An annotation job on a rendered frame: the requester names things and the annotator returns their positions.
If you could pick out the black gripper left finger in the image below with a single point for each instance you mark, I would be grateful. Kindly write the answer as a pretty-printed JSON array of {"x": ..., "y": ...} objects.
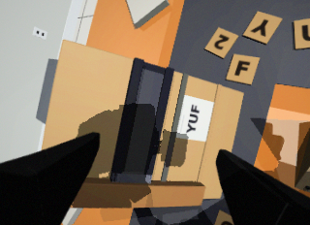
[{"x": 39, "y": 188}]

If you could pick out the white paper ticket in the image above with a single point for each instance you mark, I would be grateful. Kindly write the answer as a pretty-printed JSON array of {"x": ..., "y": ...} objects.
[{"x": 194, "y": 119}]

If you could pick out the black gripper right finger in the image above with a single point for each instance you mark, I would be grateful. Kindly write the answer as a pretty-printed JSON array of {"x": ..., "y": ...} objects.
[{"x": 256, "y": 198}]

